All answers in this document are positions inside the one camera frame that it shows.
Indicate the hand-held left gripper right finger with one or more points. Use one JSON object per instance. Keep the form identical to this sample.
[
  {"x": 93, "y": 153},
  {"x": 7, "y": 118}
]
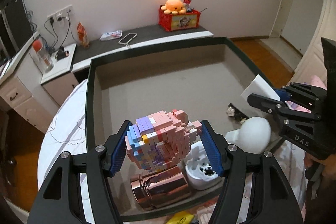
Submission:
[{"x": 212, "y": 150}]

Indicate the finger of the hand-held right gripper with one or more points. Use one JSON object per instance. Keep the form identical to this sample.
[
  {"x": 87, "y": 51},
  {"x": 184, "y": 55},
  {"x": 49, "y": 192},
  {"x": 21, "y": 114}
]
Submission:
[
  {"x": 262, "y": 103},
  {"x": 302, "y": 94}
]

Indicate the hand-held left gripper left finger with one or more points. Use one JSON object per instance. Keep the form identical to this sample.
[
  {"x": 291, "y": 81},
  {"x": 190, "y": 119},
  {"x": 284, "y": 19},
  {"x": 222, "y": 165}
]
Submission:
[{"x": 118, "y": 153}]

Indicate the white charger cube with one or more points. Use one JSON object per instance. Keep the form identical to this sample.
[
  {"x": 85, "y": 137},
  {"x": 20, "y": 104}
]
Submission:
[{"x": 258, "y": 87}]

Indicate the white plug adapter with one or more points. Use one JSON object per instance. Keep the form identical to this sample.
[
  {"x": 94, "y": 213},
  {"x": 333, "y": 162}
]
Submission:
[{"x": 195, "y": 176}]

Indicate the white dome lamp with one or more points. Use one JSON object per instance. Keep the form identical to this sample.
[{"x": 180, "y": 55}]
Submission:
[{"x": 254, "y": 134}]

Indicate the pink purple block toy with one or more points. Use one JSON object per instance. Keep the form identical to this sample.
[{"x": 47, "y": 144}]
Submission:
[{"x": 162, "y": 140}]

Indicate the rose gold bottle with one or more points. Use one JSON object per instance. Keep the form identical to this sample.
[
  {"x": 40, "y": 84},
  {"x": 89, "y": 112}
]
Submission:
[{"x": 162, "y": 190}]

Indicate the small pink block toy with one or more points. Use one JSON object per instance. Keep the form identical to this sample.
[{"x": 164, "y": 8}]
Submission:
[{"x": 206, "y": 217}]

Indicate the pink storage box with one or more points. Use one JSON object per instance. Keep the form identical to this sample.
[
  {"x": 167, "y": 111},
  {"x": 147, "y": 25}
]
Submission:
[{"x": 157, "y": 87}]

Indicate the person's right hand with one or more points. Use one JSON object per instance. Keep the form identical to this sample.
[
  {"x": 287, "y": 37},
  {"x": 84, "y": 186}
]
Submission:
[{"x": 329, "y": 167}]

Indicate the pink pillow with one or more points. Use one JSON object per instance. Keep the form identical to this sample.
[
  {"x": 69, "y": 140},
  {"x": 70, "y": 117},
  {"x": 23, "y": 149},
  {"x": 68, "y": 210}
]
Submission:
[{"x": 316, "y": 81}]

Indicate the small black object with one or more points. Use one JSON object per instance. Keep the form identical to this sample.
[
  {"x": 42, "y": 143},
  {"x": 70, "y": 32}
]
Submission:
[{"x": 237, "y": 113}]

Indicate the yellow green highlighter pack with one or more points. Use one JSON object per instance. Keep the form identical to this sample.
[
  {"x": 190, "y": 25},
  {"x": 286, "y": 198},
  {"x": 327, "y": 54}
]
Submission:
[{"x": 179, "y": 217}]

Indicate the white nightstand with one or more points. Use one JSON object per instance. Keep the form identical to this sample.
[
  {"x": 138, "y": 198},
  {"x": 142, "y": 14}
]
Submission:
[{"x": 60, "y": 87}]

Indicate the thin black stick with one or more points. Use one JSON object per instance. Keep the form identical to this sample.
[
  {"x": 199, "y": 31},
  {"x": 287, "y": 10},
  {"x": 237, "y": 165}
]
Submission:
[{"x": 203, "y": 10}]

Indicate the small black webcam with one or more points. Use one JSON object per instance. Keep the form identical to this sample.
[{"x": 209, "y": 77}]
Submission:
[{"x": 62, "y": 54}]

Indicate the white cased phone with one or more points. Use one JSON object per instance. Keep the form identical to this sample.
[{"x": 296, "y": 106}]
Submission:
[{"x": 127, "y": 38}]

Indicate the red storage crate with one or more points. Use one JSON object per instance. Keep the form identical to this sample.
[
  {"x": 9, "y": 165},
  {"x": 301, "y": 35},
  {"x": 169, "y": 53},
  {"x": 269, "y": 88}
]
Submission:
[{"x": 181, "y": 22}]

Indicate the white wipes packet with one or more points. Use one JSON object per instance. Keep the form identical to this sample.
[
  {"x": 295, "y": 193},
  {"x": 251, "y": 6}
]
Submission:
[{"x": 111, "y": 35}]

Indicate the white desk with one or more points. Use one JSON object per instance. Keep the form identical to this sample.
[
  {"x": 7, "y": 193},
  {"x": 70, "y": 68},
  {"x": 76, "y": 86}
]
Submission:
[{"x": 15, "y": 92}]

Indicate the red cap water bottle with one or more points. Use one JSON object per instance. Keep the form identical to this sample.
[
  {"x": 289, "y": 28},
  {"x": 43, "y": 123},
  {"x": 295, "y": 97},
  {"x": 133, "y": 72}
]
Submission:
[{"x": 43, "y": 58}]

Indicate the orange snack bag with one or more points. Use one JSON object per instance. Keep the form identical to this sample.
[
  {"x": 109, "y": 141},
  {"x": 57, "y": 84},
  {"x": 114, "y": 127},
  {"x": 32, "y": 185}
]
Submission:
[{"x": 83, "y": 36}]

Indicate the low black cabinet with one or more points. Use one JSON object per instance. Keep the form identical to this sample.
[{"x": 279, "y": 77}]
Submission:
[{"x": 147, "y": 32}]

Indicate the small red packet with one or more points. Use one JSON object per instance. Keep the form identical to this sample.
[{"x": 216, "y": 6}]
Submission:
[{"x": 187, "y": 2}]

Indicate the orange octopus plush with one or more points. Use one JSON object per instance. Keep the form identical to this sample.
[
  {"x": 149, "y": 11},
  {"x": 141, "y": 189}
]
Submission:
[{"x": 173, "y": 6}]

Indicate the black computer tower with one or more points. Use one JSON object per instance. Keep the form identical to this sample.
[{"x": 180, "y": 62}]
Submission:
[{"x": 15, "y": 27}]

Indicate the white wall socket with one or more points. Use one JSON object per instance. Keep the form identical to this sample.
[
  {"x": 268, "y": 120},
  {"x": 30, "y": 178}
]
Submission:
[{"x": 60, "y": 13}]

